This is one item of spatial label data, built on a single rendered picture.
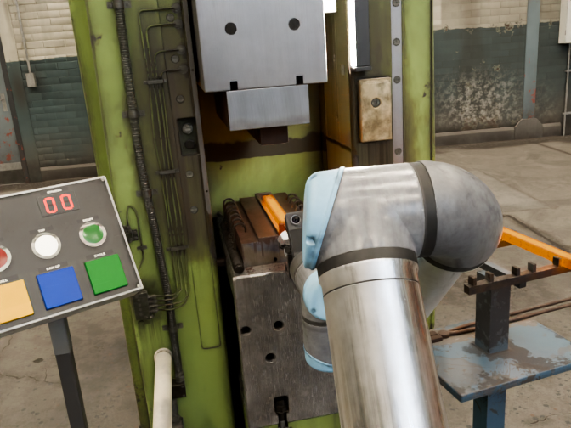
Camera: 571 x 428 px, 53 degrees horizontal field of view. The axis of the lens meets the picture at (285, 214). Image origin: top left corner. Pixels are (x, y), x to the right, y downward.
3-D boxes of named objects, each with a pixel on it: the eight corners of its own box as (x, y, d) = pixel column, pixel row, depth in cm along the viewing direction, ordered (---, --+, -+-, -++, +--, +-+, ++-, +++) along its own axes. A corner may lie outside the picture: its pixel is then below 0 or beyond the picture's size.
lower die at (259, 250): (318, 256, 152) (316, 226, 149) (243, 267, 148) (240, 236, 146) (286, 214, 191) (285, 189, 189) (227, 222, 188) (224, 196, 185)
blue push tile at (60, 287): (83, 298, 121) (73, 265, 122) (46, 309, 117) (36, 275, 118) (82, 299, 122) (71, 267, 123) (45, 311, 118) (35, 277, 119)
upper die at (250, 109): (310, 123, 141) (308, 84, 139) (229, 131, 138) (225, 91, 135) (279, 107, 181) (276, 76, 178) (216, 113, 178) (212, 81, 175)
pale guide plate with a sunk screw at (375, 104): (392, 139, 159) (391, 76, 155) (361, 143, 158) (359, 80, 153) (389, 137, 161) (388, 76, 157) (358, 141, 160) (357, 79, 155)
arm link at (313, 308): (308, 328, 111) (304, 281, 108) (294, 301, 123) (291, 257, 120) (353, 320, 113) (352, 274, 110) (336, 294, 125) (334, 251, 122)
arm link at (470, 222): (518, 133, 67) (405, 311, 127) (415, 142, 67) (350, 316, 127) (550, 221, 62) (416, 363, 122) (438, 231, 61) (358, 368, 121)
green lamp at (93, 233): (104, 244, 126) (101, 225, 125) (82, 246, 126) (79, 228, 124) (105, 239, 129) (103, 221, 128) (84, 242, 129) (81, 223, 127)
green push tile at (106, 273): (128, 284, 126) (118, 252, 128) (95, 294, 122) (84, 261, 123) (126, 286, 128) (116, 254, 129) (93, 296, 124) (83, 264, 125)
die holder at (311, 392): (381, 404, 161) (377, 256, 148) (248, 430, 155) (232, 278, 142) (329, 317, 214) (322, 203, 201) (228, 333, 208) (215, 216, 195)
